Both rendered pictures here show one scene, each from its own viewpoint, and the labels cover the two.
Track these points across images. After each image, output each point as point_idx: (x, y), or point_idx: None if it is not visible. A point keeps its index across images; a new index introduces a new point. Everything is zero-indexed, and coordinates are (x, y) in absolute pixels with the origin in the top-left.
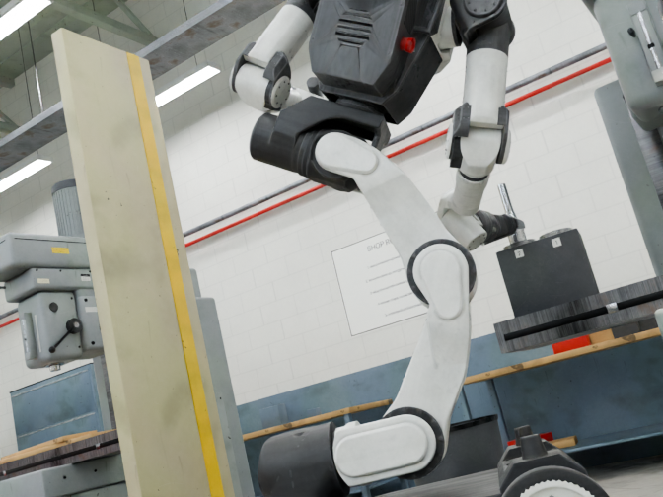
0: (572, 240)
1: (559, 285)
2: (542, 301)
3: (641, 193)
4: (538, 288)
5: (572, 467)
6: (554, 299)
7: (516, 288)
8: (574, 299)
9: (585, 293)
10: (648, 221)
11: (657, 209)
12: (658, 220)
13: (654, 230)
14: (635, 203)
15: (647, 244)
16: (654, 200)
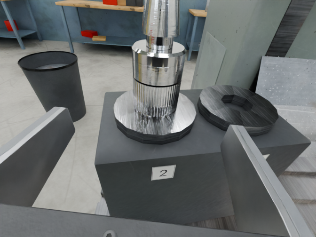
0: (283, 161)
1: (206, 208)
2: (168, 221)
3: (274, 3)
4: (171, 212)
5: None
6: (188, 218)
7: (131, 214)
8: (213, 217)
9: (231, 212)
10: (256, 39)
11: (272, 30)
12: (264, 42)
13: (254, 50)
14: (260, 12)
15: (239, 59)
16: (277, 18)
